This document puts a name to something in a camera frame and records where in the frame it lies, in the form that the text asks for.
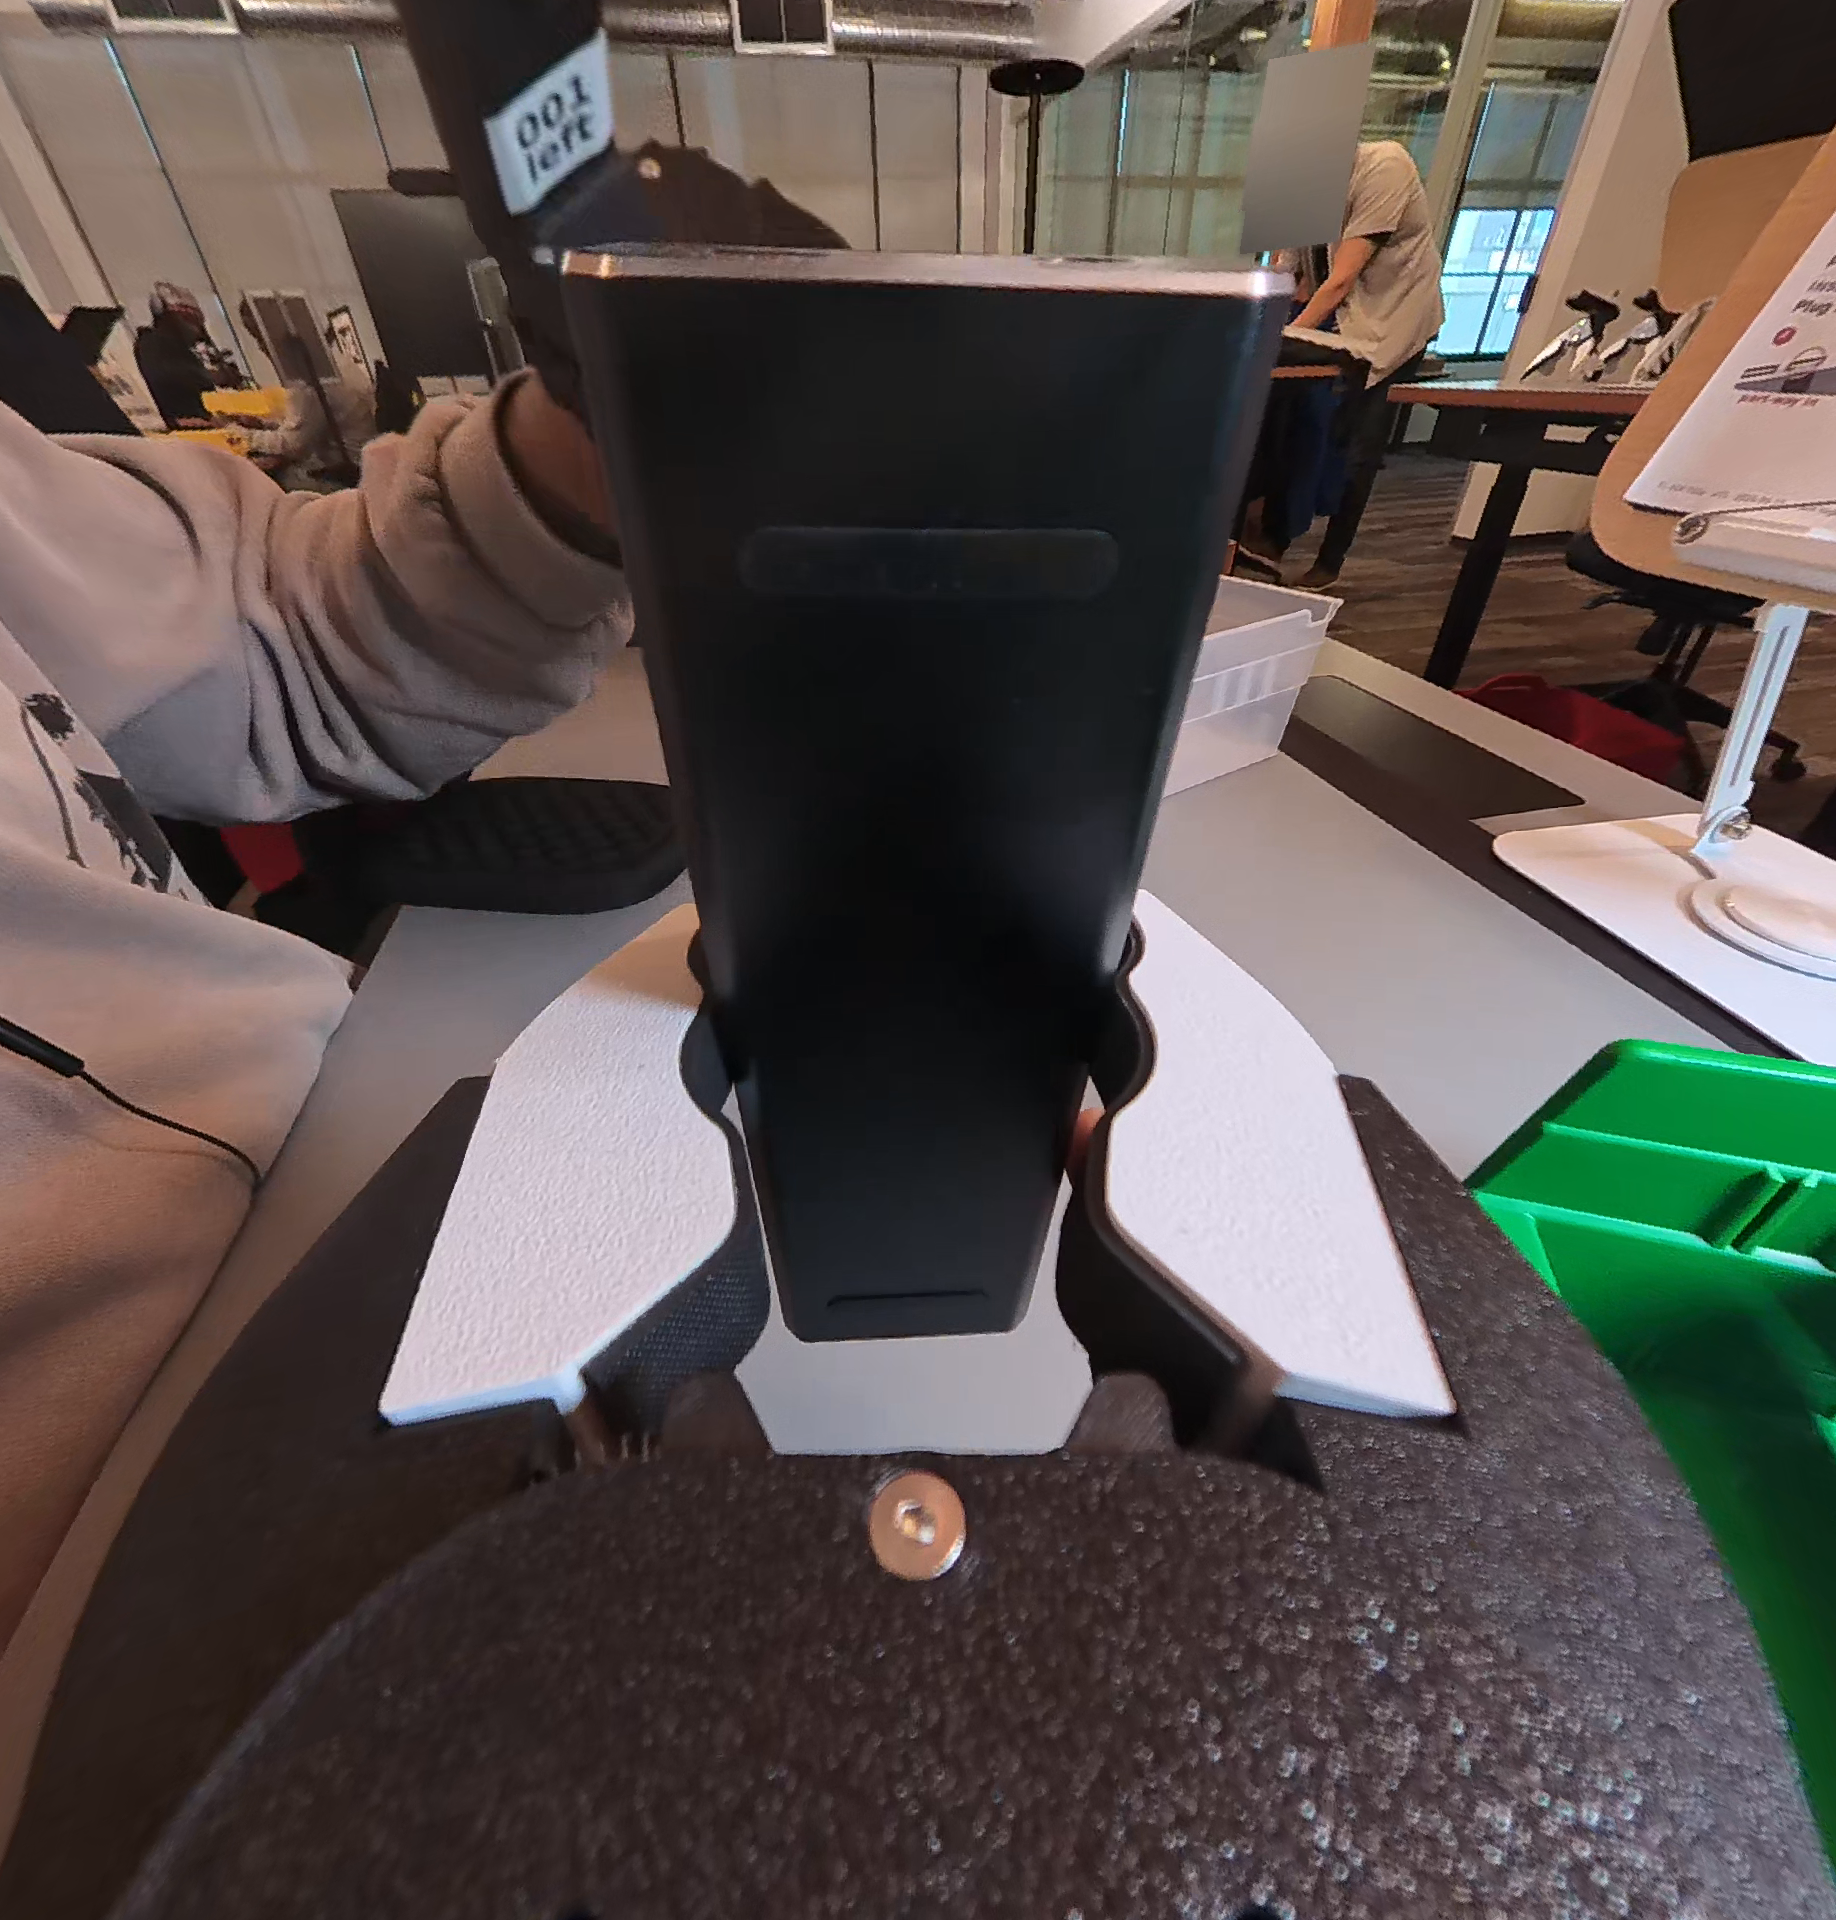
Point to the person's left hand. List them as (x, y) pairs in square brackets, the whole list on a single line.
[(580, 465)]

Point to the clear plastic bin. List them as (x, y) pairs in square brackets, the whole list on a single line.
[(1247, 660)]

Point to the green plastic bin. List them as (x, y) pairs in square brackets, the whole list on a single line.
[(1683, 1350)]

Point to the dark screen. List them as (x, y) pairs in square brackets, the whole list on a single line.
[(410, 285)]

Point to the black mesh chair seat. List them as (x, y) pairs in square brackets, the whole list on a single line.
[(528, 849)]

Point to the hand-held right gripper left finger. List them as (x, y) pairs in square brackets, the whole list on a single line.
[(575, 1200)]

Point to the instruction sheet on stand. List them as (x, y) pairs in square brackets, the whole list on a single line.
[(1737, 241)]

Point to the white sheet stand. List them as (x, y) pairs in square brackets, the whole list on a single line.
[(1609, 872)]

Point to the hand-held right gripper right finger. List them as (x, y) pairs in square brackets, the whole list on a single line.
[(1247, 1200)]

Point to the white instruction sheet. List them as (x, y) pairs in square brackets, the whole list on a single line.
[(1804, 376)]

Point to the wooden office desk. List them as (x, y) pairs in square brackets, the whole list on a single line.
[(1519, 397)]

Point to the person's left forearm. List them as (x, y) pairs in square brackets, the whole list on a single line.
[(334, 632)]

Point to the black floor lamp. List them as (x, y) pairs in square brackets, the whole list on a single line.
[(1043, 80)]

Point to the red bag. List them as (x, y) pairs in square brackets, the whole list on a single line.
[(1536, 706)]

